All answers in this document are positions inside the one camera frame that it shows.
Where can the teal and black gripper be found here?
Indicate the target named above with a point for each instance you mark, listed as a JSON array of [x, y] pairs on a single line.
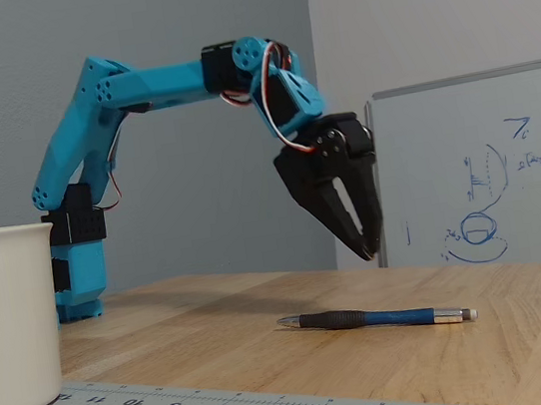
[[307, 169]]

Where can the teal blue robot arm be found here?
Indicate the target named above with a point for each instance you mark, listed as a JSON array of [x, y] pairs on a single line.
[[158, 84]]

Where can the blue and black pen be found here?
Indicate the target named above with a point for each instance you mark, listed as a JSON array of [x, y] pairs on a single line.
[[393, 318]]

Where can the whiteboard with blue drawings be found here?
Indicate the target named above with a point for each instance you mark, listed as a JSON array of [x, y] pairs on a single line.
[[443, 138]]

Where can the cream ceramic mug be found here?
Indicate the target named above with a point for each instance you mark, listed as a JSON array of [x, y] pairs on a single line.
[[10, 324]]

